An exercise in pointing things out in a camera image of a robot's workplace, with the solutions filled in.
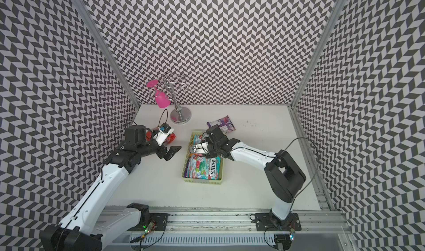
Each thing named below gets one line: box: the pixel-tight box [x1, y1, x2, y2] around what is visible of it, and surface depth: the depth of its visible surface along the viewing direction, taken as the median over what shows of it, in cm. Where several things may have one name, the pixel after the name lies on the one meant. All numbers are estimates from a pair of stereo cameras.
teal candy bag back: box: [192, 133, 207, 146], surface depth 96 cm
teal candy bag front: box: [186, 153, 221, 181], surface depth 84 cm
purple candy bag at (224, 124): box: [206, 114, 236, 135], surface depth 110 cm
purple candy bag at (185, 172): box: [183, 159, 190, 178], surface depth 84 cm
